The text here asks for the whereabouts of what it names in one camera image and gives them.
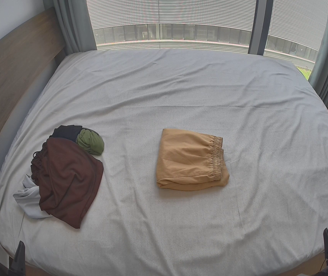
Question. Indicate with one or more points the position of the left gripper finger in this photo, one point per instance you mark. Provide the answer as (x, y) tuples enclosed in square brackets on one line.
[(18, 260)]

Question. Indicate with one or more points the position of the tan shorts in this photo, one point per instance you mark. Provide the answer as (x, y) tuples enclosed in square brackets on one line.
[(187, 162)]

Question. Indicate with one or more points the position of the bed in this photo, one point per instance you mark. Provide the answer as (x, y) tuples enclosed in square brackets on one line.
[(181, 96)]

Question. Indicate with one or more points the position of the white garment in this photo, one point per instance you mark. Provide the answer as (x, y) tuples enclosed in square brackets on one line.
[(28, 200)]

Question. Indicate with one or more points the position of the brown shorts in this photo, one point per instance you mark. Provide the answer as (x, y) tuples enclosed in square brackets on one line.
[(69, 177)]

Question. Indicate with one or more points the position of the black garment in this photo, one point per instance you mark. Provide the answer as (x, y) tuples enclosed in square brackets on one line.
[(63, 132)]

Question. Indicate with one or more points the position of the green garment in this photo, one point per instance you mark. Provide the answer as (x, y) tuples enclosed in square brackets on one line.
[(90, 142)]

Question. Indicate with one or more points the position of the window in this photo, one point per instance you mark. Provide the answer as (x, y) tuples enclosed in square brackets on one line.
[(181, 10)]

